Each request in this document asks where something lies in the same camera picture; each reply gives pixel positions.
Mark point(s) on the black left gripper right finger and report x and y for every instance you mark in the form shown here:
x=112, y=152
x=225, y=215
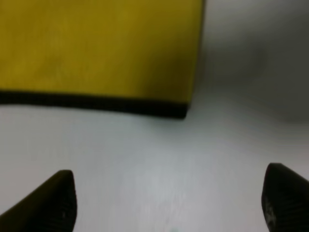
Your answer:
x=285, y=200

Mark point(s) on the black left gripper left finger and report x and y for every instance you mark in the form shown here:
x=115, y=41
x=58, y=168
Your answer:
x=52, y=207

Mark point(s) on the yellow towel with black trim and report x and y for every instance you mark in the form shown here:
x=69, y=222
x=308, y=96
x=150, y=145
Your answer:
x=133, y=56

